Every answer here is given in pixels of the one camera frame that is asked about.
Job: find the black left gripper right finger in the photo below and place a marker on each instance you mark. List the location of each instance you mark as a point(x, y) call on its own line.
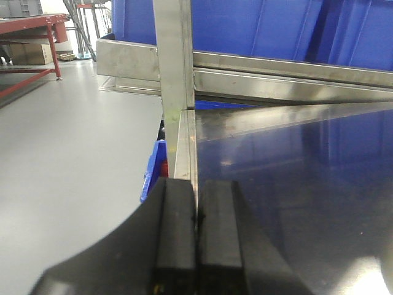
point(235, 255)

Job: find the blue bin lower left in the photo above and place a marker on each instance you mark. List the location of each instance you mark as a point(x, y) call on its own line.
point(157, 166)

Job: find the cardboard box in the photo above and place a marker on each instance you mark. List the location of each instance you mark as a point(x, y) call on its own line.
point(30, 54)

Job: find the stainless steel flow rack shelf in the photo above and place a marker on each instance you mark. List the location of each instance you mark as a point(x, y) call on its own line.
point(310, 145)

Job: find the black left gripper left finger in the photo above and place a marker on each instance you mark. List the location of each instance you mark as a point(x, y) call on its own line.
point(151, 252)

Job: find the red metal workbench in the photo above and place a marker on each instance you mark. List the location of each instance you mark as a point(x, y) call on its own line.
point(46, 26)

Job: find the grey plastic crate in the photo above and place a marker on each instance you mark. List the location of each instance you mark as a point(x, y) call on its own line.
point(20, 8)

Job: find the large blue plastic bin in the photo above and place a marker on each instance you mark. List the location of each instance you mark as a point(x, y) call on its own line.
point(346, 33)

